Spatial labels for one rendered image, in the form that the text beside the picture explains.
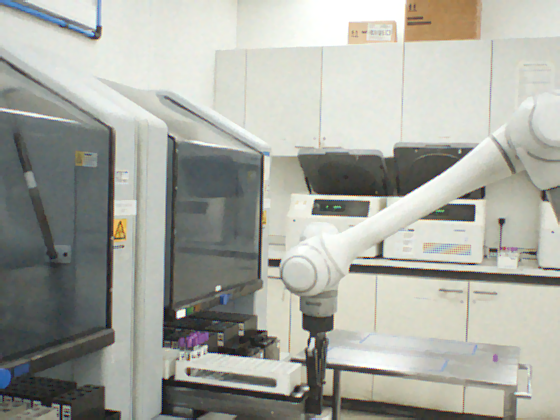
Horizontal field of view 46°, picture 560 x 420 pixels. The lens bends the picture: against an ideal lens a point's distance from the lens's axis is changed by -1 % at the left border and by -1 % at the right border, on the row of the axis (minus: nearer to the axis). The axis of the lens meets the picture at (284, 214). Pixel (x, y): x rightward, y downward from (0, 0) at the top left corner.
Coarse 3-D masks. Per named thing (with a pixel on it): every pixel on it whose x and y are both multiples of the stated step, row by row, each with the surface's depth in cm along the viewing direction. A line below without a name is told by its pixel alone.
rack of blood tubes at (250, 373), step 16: (176, 368) 163; (208, 368) 160; (224, 368) 159; (240, 368) 158; (256, 368) 158; (272, 368) 159; (288, 368) 160; (224, 384) 159; (240, 384) 158; (256, 384) 164; (272, 384) 165; (288, 384) 154
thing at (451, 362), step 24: (336, 336) 216; (360, 336) 217; (384, 336) 218; (408, 336) 219; (336, 360) 185; (360, 360) 186; (384, 360) 187; (408, 360) 187; (432, 360) 188; (456, 360) 189; (480, 360) 189; (504, 360) 190; (336, 384) 227; (456, 384) 171; (480, 384) 169; (504, 384) 167; (528, 384) 180; (336, 408) 227; (504, 408) 167
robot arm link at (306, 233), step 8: (312, 224) 153; (320, 224) 152; (328, 224) 153; (304, 232) 153; (312, 232) 151; (320, 232) 151; (328, 232) 151; (336, 232) 153; (304, 240) 152; (336, 288) 154
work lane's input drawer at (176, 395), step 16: (176, 384) 162; (192, 384) 161; (208, 384) 160; (304, 384) 162; (176, 400) 161; (192, 400) 160; (208, 400) 159; (224, 400) 157; (240, 400) 156; (256, 400) 155; (272, 400) 153; (288, 400) 153; (304, 400) 154; (256, 416) 155; (272, 416) 153; (288, 416) 152; (304, 416) 154
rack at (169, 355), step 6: (168, 348) 175; (168, 354) 170; (174, 354) 169; (168, 360) 165; (174, 360) 167; (168, 366) 165; (174, 366) 167; (162, 372) 164; (168, 372) 165; (174, 372) 168
